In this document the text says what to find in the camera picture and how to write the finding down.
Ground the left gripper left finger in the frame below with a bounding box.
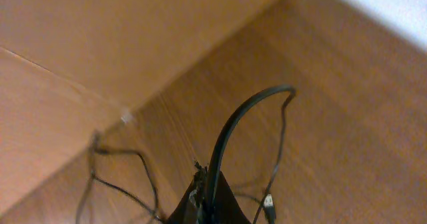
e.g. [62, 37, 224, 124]
[165, 161, 207, 224]

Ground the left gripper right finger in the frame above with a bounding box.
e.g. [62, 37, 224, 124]
[211, 173, 250, 224]

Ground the wooden side panel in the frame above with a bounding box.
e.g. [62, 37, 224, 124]
[0, 0, 301, 218]

